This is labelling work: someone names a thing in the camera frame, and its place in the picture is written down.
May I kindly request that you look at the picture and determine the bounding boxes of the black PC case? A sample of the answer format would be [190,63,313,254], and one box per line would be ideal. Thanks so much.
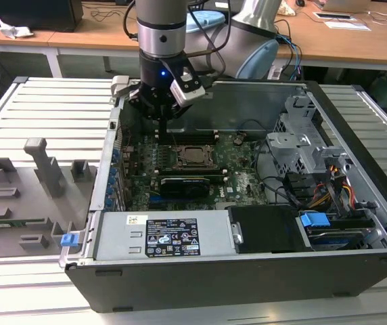
[60,74,387,312]

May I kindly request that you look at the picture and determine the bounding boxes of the grey parts rack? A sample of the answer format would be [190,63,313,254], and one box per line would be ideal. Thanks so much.
[0,137,99,261]

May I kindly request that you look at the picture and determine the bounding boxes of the hard disk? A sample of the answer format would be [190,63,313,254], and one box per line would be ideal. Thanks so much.
[306,227,375,252]

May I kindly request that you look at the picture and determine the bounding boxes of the black RAM slot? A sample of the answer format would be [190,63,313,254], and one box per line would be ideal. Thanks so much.
[156,135,219,142]
[156,129,219,135]
[152,172,228,181]
[156,132,219,139]
[156,139,219,146]
[152,168,227,175]

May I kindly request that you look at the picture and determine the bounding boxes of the blue disk carrier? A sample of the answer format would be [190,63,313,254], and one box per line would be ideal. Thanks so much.
[300,211,330,236]

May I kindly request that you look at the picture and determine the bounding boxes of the beige patterned object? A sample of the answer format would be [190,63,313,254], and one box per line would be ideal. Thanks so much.
[279,0,298,17]

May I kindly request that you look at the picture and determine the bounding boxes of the grey case handle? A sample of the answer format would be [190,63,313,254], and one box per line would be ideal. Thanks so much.
[110,74,132,100]

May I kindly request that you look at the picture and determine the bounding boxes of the blue cables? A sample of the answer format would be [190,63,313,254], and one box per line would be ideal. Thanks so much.
[279,33,304,81]

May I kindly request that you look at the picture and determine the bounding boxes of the blue case latch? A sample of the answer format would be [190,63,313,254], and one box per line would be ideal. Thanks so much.
[60,232,79,248]

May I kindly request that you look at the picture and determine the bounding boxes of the tablet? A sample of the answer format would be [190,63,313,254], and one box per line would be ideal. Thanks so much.
[313,12,354,22]

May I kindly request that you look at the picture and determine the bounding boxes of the red black twisted wire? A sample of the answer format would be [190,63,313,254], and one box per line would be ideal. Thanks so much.
[117,123,133,150]

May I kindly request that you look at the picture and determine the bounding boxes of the CPU socket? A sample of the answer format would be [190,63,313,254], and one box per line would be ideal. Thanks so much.
[175,144,221,172]

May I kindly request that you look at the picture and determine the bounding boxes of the crumpled white paper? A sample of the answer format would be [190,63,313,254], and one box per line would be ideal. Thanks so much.
[0,18,35,40]

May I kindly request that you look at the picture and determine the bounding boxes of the black graphics card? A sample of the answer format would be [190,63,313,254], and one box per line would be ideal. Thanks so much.
[159,175,211,200]

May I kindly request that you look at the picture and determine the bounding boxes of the black plastic shroud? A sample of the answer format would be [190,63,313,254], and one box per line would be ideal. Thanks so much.
[229,204,313,255]

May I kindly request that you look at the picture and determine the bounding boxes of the black labelled cable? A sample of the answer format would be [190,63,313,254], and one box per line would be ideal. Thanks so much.
[141,118,160,133]

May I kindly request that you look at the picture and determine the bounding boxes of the black monitor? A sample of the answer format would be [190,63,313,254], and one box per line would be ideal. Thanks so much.
[0,0,85,34]

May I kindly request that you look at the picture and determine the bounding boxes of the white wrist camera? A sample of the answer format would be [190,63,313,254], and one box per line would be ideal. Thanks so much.
[168,66,207,108]

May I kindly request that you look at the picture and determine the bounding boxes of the green bag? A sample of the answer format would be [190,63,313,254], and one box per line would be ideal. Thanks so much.
[371,74,387,109]

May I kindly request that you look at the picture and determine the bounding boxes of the grey power supply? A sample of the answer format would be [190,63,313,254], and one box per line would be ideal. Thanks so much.
[93,209,238,261]

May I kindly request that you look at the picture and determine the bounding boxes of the metal drive cage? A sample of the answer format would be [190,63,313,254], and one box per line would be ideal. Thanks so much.
[266,94,352,177]

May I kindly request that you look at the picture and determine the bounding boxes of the green motherboard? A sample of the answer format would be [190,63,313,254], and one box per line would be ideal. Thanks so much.
[120,130,272,213]

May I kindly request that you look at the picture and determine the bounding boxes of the black cable bundle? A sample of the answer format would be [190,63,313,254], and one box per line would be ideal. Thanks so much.
[257,171,319,207]

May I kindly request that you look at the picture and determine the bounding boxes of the coloured wire bundle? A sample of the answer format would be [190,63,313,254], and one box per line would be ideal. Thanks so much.
[310,181,355,211]

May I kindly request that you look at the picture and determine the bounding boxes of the wooden desk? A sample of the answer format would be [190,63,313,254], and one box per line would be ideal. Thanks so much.
[274,0,387,74]
[0,0,298,81]

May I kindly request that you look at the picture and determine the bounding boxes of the silver CPU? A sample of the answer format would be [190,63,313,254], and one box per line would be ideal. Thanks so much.
[183,148,208,163]

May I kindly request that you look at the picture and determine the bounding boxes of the green RAM stick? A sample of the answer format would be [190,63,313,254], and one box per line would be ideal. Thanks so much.
[0,218,47,227]

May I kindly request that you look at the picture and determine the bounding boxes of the metal socket cover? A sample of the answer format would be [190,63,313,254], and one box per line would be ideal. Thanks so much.
[178,144,217,167]

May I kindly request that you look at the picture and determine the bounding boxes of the white paper sheet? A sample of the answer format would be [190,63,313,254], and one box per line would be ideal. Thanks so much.
[324,20,372,32]

